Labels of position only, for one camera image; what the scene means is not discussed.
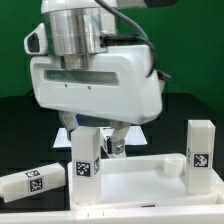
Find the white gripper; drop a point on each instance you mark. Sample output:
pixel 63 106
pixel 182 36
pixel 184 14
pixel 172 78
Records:
pixel 119 85

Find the white desk top panel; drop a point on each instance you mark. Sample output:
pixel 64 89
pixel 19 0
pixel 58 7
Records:
pixel 147 181

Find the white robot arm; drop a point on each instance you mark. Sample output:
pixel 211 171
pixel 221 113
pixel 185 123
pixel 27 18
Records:
pixel 76 30

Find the white paper with markers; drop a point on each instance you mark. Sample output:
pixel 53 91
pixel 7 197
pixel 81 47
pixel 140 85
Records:
pixel 134 136

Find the white front obstacle bar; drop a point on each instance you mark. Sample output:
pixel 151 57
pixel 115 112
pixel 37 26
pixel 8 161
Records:
pixel 198 214

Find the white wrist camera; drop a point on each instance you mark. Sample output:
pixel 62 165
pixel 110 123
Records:
pixel 36 42

